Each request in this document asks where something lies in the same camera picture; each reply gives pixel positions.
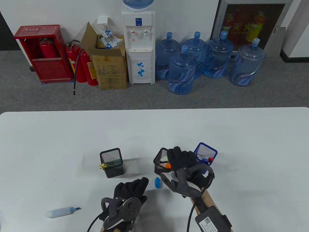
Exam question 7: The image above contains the person's left hand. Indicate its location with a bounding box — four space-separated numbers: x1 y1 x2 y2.
99 177 149 231

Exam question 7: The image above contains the red fire extinguisher cabinet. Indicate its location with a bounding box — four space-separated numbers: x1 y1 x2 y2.
13 24 74 84

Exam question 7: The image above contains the blue highlighter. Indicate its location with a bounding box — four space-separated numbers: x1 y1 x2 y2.
46 206 82 219

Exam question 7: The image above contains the person's left forearm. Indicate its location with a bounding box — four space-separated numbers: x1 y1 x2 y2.
100 224 121 232

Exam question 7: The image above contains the glass-fronted wall fire cabinet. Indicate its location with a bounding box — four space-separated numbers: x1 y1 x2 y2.
210 0 294 58

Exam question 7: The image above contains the red extinguisher with black hose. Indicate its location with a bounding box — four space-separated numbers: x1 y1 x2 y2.
66 40 85 96

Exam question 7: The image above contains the black mesh pen holder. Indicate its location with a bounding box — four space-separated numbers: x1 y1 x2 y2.
100 148 125 179
153 147 174 175

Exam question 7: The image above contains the blue water jug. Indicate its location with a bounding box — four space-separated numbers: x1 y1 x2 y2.
229 38 266 87
203 31 234 79
168 45 197 95
182 31 208 79
156 32 181 80

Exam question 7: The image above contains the person's right hand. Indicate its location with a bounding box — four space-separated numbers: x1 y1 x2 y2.
167 146 215 194

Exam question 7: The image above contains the person's right forearm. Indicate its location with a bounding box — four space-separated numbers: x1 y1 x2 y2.
191 188 216 216

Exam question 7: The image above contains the blue mesh pen holder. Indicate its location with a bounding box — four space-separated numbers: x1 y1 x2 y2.
193 142 218 175

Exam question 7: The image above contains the black forearm sensor module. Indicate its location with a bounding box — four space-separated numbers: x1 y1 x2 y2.
195 205 233 232

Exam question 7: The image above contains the dark door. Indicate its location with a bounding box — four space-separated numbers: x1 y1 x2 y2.
0 11 22 51

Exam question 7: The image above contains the red extinguisher with yellow label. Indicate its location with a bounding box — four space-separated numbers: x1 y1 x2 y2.
80 50 99 86

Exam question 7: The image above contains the pile of plastic wrappers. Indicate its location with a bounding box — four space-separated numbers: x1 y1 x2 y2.
98 29 124 49

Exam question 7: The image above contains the open cardboard box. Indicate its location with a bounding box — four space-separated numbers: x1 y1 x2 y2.
80 22 128 90

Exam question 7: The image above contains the black cable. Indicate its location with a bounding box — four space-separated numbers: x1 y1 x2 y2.
87 213 105 232
187 169 215 232

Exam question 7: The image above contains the white water dispenser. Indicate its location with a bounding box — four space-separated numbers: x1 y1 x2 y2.
121 4 155 85

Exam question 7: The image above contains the blue bottle on dispenser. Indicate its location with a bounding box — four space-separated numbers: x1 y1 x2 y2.
122 0 155 10

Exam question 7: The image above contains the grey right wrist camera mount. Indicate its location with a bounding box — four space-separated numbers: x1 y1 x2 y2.
161 164 215 199

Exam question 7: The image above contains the red extinguisher inside cabinet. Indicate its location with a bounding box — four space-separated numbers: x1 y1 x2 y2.
39 37 60 59

